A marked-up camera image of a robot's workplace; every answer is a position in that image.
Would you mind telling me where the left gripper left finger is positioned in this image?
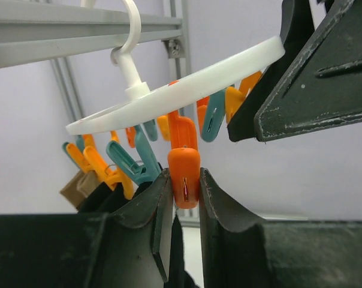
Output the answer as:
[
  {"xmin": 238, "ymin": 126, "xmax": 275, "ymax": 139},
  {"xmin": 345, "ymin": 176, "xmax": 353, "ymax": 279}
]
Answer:
[{"xmin": 0, "ymin": 170, "xmax": 173, "ymax": 287}]

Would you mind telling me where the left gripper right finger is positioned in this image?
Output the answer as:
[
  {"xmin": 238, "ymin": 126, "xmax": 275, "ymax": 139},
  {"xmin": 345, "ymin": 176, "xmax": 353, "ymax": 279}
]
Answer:
[{"xmin": 200, "ymin": 169, "xmax": 362, "ymax": 287}]

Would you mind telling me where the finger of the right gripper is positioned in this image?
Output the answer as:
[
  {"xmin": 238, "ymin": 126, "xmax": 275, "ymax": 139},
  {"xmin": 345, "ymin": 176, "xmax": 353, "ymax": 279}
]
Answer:
[
  {"xmin": 254, "ymin": 1, "xmax": 362, "ymax": 142},
  {"xmin": 227, "ymin": 0, "xmax": 315, "ymax": 142}
]

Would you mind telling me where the orange clothes peg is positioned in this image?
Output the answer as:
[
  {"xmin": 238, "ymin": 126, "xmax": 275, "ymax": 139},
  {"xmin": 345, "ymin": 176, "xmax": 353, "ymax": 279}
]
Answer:
[{"xmin": 168, "ymin": 110, "xmax": 201, "ymax": 209}]

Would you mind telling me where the white round clip hanger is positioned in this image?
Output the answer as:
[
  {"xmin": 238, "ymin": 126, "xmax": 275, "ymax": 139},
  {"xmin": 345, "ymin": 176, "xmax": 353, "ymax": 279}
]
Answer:
[{"xmin": 66, "ymin": 1, "xmax": 285, "ymax": 135}]

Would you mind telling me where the brown patterned sock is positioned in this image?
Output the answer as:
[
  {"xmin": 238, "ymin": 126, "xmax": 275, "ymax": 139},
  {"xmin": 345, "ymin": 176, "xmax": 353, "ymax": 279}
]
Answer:
[{"xmin": 60, "ymin": 171, "xmax": 100, "ymax": 211}]

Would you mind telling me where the horizontal aluminium rail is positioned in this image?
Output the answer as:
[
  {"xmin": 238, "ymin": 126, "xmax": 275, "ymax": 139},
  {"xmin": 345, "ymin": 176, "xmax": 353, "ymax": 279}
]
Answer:
[{"xmin": 0, "ymin": 1, "xmax": 183, "ymax": 68}]

